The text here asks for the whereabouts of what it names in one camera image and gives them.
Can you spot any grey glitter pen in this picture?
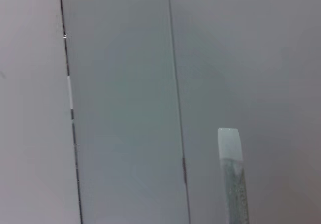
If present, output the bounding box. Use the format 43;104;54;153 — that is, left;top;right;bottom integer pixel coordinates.
217;127;250;224

